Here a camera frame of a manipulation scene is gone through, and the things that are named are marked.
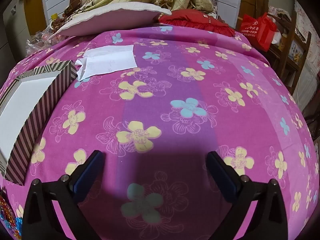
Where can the colourful bead jewelry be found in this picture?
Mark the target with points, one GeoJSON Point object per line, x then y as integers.
{"type": "Point", "coordinates": [10, 220]}

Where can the striped cardboard box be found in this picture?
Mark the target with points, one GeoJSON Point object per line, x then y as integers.
{"type": "Point", "coordinates": [25, 105]}

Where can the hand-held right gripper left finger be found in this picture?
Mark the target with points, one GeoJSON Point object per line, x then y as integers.
{"type": "Point", "coordinates": [86, 177]}

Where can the red ruffled pillow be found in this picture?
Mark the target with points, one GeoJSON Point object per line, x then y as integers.
{"type": "Point", "coordinates": [190, 17]}

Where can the wooden chair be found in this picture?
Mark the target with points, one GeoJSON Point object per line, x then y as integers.
{"type": "Point", "coordinates": [290, 52]}

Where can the clear plastic bags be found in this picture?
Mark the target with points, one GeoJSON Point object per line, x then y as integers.
{"type": "Point", "coordinates": [40, 38]}

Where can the white pink flat cushion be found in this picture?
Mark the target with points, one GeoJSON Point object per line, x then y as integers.
{"type": "Point", "coordinates": [112, 20]}

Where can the white folded paper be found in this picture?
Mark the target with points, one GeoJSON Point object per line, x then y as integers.
{"type": "Point", "coordinates": [110, 60]}

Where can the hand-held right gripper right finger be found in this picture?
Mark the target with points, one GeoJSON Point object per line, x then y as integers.
{"type": "Point", "coordinates": [223, 177]}

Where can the red shopping bag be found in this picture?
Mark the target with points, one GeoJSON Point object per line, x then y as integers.
{"type": "Point", "coordinates": [255, 30]}

